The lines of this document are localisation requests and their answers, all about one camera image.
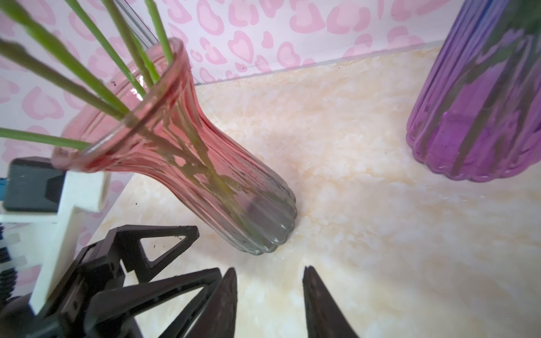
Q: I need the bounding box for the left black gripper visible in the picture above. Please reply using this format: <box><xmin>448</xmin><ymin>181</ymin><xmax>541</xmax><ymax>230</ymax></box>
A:
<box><xmin>1</xmin><ymin>225</ymin><xmax>222</xmax><ymax>337</ymax></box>

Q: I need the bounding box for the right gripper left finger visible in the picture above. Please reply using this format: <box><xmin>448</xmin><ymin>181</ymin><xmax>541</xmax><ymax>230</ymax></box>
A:
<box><xmin>187</xmin><ymin>268</ymin><xmax>238</xmax><ymax>338</ymax></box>

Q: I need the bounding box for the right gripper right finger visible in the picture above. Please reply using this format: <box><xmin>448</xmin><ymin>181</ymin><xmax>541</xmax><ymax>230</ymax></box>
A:
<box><xmin>302</xmin><ymin>266</ymin><xmax>359</xmax><ymax>338</ymax></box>

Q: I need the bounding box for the red glass vase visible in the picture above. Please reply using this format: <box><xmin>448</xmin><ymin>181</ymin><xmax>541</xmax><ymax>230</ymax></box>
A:
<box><xmin>52</xmin><ymin>38</ymin><xmax>297</xmax><ymax>255</ymax></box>

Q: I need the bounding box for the cream white rose stem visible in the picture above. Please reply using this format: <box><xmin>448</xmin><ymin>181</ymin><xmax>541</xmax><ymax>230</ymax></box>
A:
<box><xmin>102</xmin><ymin>0</ymin><xmax>160</xmax><ymax>88</ymax></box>

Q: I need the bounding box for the purple blue glass vase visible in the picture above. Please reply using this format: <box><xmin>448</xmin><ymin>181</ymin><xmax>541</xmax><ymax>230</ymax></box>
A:
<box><xmin>406</xmin><ymin>1</ymin><xmax>540</xmax><ymax>183</ymax></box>

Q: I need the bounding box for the white lavender rose stem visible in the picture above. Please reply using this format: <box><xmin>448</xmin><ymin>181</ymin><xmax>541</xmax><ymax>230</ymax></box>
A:
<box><xmin>66</xmin><ymin>0</ymin><xmax>146</xmax><ymax>97</ymax></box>

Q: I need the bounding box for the magenta rose flower stem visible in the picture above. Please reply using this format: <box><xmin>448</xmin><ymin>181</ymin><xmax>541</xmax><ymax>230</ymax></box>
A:
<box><xmin>145</xmin><ymin>0</ymin><xmax>173</xmax><ymax>64</ymax></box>

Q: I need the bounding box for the salmon pink rose stem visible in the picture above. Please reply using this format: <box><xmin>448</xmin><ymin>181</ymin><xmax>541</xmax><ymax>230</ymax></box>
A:
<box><xmin>1</xmin><ymin>1</ymin><xmax>130</xmax><ymax>119</ymax></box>

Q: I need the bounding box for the red pink rose stem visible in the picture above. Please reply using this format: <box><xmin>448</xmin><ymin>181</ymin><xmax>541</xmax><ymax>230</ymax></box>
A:
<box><xmin>1</xmin><ymin>128</ymin><xmax>90</xmax><ymax>150</ymax></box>

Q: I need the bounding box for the large pink peony stem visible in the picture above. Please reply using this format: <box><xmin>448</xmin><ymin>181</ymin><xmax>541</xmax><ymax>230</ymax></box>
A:
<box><xmin>1</xmin><ymin>39</ymin><xmax>130</xmax><ymax>120</ymax></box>

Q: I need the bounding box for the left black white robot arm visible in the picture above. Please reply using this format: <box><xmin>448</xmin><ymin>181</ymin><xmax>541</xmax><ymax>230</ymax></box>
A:
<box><xmin>1</xmin><ymin>225</ymin><xmax>222</xmax><ymax>337</ymax></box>

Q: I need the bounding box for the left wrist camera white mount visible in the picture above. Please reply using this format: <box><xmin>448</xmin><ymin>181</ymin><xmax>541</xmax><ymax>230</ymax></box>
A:
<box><xmin>1</xmin><ymin>156</ymin><xmax>111</xmax><ymax>313</ymax></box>

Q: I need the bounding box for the left aluminium frame profile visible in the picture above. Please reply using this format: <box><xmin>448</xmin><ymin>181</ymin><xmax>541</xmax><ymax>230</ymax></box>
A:
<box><xmin>114</xmin><ymin>0</ymin><xmax>159</xmax><ymax>49</ymax></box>

